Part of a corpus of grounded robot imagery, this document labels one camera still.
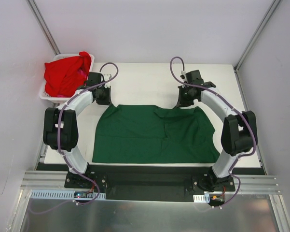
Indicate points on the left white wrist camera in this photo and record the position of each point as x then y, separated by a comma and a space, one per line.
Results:
107, 78

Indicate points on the left slotted cable duct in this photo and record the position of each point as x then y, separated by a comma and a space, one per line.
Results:
66, 195

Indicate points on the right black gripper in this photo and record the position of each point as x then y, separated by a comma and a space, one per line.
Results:
181, 101

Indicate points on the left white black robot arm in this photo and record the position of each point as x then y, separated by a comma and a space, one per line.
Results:
60, 130

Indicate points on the green t shirt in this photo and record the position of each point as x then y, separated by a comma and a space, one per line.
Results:
148, 134

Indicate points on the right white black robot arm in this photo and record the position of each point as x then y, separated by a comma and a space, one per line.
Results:
239, 132

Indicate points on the aluminium rail beam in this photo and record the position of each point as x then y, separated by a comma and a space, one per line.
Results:
250, 184

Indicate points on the aluminium frame post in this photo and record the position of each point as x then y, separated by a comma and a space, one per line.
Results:
43, 25
257, 33

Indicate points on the slotted cable duct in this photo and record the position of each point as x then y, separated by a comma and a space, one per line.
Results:
66, 195
201, 198

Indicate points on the left aluminium frame post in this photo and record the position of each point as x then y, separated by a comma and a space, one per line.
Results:
43, 25

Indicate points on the red t shirt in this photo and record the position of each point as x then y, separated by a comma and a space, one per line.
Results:
65, 77

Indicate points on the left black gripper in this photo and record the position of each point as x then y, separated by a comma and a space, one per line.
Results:
105, 99

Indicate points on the right slotted cable duct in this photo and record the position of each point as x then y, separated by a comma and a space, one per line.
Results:
201, 198

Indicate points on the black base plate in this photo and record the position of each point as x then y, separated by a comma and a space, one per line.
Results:
148, 183

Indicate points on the right aluminium frame post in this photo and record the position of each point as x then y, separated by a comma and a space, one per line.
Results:
257, 33

